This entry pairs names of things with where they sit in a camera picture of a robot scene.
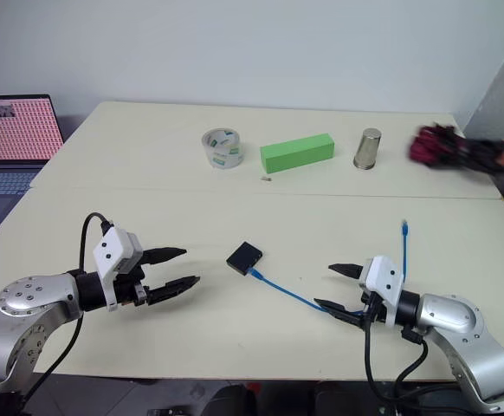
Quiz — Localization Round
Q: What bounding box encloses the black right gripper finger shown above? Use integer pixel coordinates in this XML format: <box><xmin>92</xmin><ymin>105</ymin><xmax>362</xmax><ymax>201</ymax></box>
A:
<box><xmin>313</xmin><ymin>297</ymin><xmax>366</xmax><ymax>328</ymax></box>
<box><xmin>327</xmin><ymin>262</ymin><xmax>362</xmax><ymax>281</ymax></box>

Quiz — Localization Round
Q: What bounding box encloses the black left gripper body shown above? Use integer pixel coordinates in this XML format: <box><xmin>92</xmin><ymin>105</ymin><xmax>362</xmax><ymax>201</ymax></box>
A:
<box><xmin>113</xmin><ymin>263</ymin><xmax>150</xmax><ymax>307</ymax></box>

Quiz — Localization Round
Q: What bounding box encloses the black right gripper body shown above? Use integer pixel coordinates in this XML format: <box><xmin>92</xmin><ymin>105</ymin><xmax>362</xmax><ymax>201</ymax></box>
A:
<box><xmin>360</xmin><ymin>290</ymin><xmax>388</xmax><ymax>328</ymax></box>

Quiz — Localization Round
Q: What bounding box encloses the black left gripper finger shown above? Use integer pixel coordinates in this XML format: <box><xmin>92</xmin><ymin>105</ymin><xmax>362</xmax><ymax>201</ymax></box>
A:
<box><xmin>141</xmin><ymin>247</ymin><xmax>188</xmax><ymax>267</ymax></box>
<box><xmin>146</xmin><ymin>275</ymin><xmax>202</xmax><ymax>306</ymax></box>

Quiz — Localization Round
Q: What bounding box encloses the red and black bundle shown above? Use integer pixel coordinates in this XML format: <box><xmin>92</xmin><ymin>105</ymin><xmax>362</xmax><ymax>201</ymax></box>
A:
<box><xmin>406</xmin><ymin>122</ymin><xmax>504</xmax><ymax>177</ymax></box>

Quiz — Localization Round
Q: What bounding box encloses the small black box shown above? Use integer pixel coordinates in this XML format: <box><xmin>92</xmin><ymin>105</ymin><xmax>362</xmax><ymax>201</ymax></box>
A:
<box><xmin>225</xmin><ymin>241</ymin><xmax>264</xmax><ymax>276</ymax></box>

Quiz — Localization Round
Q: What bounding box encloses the clear packing tape roll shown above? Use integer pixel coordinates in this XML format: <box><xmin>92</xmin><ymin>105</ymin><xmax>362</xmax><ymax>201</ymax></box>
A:
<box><xmin>200</xmin><ymin>127</ymin><xmax>245</xmax><ymax>171</ymax></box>

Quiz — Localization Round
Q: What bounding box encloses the steel cup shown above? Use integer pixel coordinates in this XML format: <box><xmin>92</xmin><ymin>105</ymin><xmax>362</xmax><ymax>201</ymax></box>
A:
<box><xmin>352</xmin><ymin>127</ymin><xmax>384</xmax><ymax>171</ymax></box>

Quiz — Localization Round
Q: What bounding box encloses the dark rounded shape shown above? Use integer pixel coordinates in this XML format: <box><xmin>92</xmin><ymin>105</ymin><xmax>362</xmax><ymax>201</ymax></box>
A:
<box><xmin>199</xmin><ymin>382</ymin><xmax>258</xmax><ymax>416</ymax></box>

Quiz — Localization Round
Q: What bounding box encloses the green rectangular block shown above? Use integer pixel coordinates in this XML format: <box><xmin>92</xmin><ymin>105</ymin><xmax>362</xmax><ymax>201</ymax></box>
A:
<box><xmin>259</xmin><ymin>133</ymin><xmax>336</xmax><ymax>175</ymax></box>

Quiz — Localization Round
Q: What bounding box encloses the open laptop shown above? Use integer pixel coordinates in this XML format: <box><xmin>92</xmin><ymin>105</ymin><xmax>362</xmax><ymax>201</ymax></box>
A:
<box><xmin>0</xmin><ymin>94</ymin><xmax>66</xmax><ymax>227</ymax></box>

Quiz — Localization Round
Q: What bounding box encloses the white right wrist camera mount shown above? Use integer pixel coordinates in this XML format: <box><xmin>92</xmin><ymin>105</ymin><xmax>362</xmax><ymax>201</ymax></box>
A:
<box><xmin>357</xmin><ymin>255</ymin><xmax>406</xmax><ymax>328</ymax></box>

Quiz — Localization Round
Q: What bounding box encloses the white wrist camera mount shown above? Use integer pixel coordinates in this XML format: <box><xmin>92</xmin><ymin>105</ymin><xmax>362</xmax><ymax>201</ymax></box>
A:
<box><xmin>92</xmin><ymin>224</ymin><xmax>143</xmax><ymax>313</ymax></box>
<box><xmin>357</xmin><ymin>255</ymin><xmax>406</xmax><ymax>328</ymax></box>

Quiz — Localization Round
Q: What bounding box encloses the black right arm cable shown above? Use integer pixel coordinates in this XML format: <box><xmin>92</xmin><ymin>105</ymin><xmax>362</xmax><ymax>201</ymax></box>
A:
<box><xmin>362</xmin><ymin>318</ymin><xmax>456</xmax><ymax>405</ymax></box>

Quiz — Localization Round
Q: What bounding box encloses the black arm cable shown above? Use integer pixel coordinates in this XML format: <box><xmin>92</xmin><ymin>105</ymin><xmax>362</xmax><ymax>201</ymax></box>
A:
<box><xmin>20</xmin><ymin>211</ymin><xmax>115</xmax><ymax>416</ymax></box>
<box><xmin>362</xmin><ymin>318</ymin><xmax>456</xmax><ymax>405</ymax></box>

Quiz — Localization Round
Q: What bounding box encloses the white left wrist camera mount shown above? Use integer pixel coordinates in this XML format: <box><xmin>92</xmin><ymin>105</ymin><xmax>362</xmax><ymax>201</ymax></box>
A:
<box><xmin>92</xmin><ymin>224</ymin><xmax>143</xmax><ymax>313</ymax></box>

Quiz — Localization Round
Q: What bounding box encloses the blue Ethernet cable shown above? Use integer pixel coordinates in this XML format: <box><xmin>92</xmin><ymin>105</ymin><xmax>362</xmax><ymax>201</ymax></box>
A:
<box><xmin>248</xmin><ymin>219</ymin><xmax>410</xmax><ymax>315</ymax></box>

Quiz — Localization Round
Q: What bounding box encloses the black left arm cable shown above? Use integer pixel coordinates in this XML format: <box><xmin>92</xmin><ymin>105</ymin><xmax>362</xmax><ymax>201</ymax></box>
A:
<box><xmin>20</xmin><ymin>211</ymin><xmax>115</xmax><ymax>416</ymax></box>

